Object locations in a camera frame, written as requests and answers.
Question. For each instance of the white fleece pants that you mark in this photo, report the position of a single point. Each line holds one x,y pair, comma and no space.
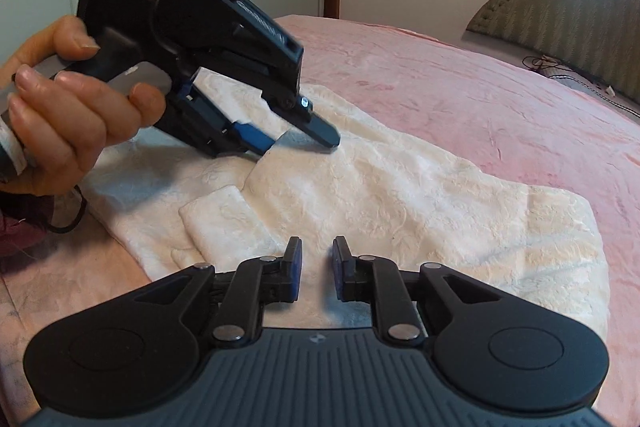
390,202

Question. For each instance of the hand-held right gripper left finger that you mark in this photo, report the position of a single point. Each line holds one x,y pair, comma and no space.
297,263

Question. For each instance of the pink blanket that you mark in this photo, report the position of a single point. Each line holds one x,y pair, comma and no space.
475,97

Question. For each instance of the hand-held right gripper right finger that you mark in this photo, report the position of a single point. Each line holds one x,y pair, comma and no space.
339,264

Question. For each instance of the dark red clothing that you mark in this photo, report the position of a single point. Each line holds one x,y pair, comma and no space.
22,227

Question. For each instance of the green striped padded headboard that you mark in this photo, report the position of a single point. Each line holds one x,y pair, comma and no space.
565,17

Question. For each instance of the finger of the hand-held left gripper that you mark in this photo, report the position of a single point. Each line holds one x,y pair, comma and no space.
256,138
320,134

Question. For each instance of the grey pillow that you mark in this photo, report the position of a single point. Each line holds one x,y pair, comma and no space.
505,44

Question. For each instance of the person's left hand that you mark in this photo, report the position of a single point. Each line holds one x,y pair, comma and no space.
70,122

